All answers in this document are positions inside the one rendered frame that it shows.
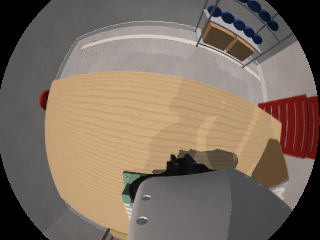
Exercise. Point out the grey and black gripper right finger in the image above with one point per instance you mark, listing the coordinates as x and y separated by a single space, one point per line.
193 167

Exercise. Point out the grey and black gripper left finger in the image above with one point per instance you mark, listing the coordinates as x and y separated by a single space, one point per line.
170 171

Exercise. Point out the green slide mechanism with black handwheel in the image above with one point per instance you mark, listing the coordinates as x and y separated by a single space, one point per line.
129 177

